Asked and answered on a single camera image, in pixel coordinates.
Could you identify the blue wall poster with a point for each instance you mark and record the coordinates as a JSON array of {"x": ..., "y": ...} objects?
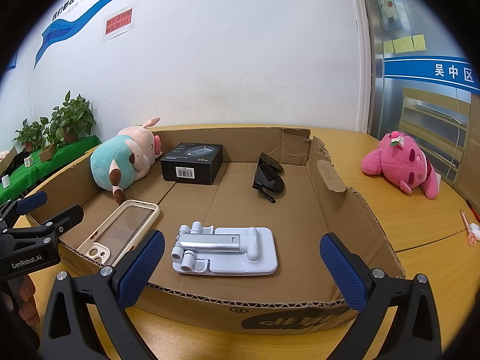
[{"x": 11, "y": 62}]

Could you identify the cream phone case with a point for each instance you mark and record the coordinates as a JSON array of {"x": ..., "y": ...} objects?
[{"x": 93, "y": 249}]

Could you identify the grey metal partition frame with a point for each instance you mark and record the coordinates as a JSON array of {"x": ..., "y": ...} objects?
[{"x": 369, "y": 63}]

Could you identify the small cardboard box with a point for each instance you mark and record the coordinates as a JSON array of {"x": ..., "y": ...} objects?
[{"x": 47, "y": 153}]

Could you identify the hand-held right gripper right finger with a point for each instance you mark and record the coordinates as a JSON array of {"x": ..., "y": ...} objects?
[{"x": 343, "y": 273}]

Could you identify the blue window banner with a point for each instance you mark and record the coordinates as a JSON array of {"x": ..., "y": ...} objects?
[{"x": 412, "y": 69}]

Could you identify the small white box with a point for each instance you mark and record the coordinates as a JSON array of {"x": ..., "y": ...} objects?
[{"x": 27, "y": 162}]

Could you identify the open cardboard box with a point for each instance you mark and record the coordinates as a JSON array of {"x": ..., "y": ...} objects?
[{"x": 7, "y": 157}]

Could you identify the large potted plant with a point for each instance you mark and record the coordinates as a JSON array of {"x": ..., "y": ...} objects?
[{"x": 73, "y": 116}]

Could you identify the white cup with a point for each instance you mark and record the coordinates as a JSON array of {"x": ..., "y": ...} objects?
[{"x": 5, "y": 182}]

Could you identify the small potted plant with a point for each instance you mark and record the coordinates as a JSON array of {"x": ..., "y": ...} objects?
[{"x": 30, "y": 133}]

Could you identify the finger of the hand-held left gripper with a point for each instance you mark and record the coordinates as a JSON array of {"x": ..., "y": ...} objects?
[
  {"x": 32, "y": 199},
  {"x": 67, "y": 215}
]

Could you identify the black charger box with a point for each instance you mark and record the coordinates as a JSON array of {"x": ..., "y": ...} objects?
[{"x": 191, "y": 165}]

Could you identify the red notice sign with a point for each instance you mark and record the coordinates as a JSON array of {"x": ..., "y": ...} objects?
[{"x": 119, "y": 24}]

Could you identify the blue wave wall decal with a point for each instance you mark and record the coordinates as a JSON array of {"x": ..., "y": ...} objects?
[{"x": 56, "y": 32}]

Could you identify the brown cardboard box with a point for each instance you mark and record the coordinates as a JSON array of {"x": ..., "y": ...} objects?
[{"x": 225, "y": 195}]

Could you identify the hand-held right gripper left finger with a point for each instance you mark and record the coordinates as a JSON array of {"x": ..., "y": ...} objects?
[{"x": 144, "y": 266}]

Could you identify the person's left hand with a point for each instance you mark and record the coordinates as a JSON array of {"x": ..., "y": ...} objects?
[{"x": 29, "y": 300}]

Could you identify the small white clip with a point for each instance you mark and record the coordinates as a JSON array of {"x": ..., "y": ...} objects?
[{"x": 475, "y": 228}]

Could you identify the white folding phone stand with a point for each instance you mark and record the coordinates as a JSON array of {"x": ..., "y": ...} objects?
[{"x": 210, "y": 243}]

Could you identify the pink pen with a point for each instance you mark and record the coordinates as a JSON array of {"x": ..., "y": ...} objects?
[{"x": 467, "y": 225}]

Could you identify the green-clothed table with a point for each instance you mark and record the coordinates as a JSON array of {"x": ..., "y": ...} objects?
[{"x": 67, "y": 157}]

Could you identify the yellow sticky note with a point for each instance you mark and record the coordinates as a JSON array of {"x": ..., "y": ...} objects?
[
  {"x": 403, "y": 44},
  {"x": 388, "y": 46},
  {"x": 419, "y": 42}
]

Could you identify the black bag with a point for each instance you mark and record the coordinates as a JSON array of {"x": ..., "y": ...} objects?
[{"x": 20, "y": 157}]

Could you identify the pink plush toy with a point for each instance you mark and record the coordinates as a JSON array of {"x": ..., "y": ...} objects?
[{"x": 397, "y": 161}]

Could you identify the black sunglasses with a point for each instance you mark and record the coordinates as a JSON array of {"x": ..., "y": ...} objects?
[{"x": 268, "y": 180}]

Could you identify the pink and teal pig plush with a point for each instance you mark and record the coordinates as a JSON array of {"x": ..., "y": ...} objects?
[{"x": 112, "y": 157}]

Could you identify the red pen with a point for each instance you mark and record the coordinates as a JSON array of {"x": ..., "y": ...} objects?
[{"x": 471, "y": 209}]

